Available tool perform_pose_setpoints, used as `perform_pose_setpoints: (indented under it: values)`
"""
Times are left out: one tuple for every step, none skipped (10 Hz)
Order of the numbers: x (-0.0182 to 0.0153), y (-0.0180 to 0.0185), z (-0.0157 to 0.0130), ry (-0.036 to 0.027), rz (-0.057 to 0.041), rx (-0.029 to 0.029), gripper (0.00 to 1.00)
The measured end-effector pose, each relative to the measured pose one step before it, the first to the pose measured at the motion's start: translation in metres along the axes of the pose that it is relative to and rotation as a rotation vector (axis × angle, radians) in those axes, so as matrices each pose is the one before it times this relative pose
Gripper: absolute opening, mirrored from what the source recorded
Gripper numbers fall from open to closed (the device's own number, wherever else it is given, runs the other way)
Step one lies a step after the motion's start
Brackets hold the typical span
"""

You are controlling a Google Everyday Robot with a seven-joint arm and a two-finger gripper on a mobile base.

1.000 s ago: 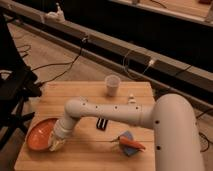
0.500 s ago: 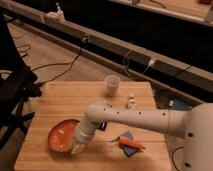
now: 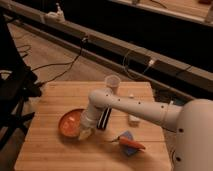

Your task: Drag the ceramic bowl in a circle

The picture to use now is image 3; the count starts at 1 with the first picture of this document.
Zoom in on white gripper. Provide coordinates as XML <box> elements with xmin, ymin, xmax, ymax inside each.
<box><xmin>78</xmin><ymin>106</ymin><xmax>103</xmax><ymax>141</ymax></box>

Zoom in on orange ceramic bowl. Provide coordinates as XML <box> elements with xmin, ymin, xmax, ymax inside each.
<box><xmin>58</xmin><ymin>109</ymin><xmax>83</xmax><ymax>138</ymax></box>

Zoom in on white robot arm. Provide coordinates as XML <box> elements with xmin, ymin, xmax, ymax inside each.
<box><xmin>80</xmin><ymin>88</ymin><xmax>213</xmax><ymax>171</ymax></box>

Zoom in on black striped rectangular block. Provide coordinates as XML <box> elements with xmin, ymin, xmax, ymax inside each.
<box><xmin>96</xmin><ymin>108</ymin><xmax>112</xmax><ymax>130</ymax></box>

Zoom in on orange toy carrot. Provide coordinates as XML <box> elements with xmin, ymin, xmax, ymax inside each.
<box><xmin>114</xmin><ymin>136</ymin><xmax>145</xmax><ymax>149</ymax></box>

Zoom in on blue sponge cloth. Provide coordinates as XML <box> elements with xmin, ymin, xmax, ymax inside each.
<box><xmin>119</xmin><ymin>131</ymin><xmax>139</xmax><ymax>156</ymax></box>

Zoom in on white plastic bottle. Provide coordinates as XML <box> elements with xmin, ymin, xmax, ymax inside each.
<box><xmin>127</xmin><ymin>94</ymin><xmax>141</xmax><ymax>127</ymax></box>

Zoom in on black chair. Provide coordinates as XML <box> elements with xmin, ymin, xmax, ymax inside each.
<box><xmin>0</xmin><ymin>12</ymin><xmax>42</xmax><ymax>150</ymax></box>

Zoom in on black cable on carpet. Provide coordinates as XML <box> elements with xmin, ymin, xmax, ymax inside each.
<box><xmin>16</xmin><ymin>36</ymin><xmax>89</xmax><ymax>86</ymax></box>

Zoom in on white cable with plug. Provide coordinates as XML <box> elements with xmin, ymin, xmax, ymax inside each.
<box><xmin>121</xmin><ymin>47</ymin><xmax>156</xmax><ymax>80</ymax></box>

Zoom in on white object on rail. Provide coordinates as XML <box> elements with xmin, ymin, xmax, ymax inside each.
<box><xmin>46</xmin><ymin>3</ymin><xmax>65</xmax><ymax>22</ymax></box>

